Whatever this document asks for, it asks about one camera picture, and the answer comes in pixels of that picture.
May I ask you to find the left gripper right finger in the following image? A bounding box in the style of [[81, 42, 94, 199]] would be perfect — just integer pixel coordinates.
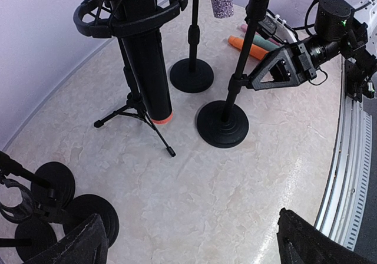
[[276, 208, 371, 263]]

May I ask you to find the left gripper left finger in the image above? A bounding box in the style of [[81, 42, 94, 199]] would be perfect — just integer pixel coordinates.
[[23, 213, 108, 263]]

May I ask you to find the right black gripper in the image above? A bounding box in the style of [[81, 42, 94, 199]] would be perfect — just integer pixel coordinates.
[[249, 41, 317, 91]]

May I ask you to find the teal microphone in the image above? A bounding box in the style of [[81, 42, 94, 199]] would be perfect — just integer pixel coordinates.
[[253, 34, 280, 52]]

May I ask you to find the orange microphone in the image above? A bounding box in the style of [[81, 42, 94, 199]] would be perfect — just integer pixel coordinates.
[[227, 35, 270, 61]]

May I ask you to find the pink mic round stand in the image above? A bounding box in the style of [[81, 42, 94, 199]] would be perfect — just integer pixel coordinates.
[[1, 217, 57, 262]]

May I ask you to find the pink microphone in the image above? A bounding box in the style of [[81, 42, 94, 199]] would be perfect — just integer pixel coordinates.
[[240, 24, 280, 46]]

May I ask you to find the teal mic round stand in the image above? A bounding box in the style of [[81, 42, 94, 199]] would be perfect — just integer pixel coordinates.
[[0, 175, 120, 247]]

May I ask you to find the purple mic round stand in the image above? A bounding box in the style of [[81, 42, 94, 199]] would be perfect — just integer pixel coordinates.
[[1, 151, 75, 208]]

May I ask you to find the orange mic round stand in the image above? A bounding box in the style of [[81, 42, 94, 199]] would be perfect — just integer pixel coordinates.
[[196, 0, 270, 149]]

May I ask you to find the glitter mic round stand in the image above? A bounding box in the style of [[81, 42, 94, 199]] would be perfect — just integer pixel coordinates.
[[170, 0, 214, 94]]

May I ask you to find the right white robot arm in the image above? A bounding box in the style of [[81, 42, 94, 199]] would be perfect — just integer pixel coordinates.
[[246, 0, 376, 101]]

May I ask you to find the black microphone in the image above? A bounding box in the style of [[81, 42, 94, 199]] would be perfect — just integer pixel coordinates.
[[106, 0, 176, 124]]

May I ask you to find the black tripod mic stand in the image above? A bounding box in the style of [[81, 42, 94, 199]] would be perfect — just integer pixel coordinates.
[[72, 0, 189, 158]]

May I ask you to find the aluminium front rail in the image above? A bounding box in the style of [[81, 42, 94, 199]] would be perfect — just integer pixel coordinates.
[[312, 57, 376, 250]]

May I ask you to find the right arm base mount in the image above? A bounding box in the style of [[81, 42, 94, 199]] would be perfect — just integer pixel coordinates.
[[345, 60, 376, 103]]

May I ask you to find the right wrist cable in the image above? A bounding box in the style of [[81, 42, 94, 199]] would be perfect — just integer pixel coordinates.
[[294, 0, 323, 38]]

